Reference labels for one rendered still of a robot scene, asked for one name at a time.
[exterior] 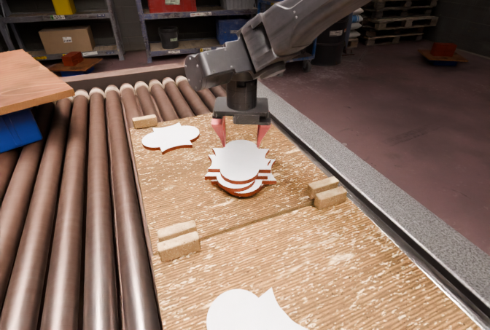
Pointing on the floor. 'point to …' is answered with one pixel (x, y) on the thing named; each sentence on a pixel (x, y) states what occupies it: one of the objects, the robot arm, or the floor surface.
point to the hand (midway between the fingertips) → (240, 143)
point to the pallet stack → (397, 14)
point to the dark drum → (329, 44)
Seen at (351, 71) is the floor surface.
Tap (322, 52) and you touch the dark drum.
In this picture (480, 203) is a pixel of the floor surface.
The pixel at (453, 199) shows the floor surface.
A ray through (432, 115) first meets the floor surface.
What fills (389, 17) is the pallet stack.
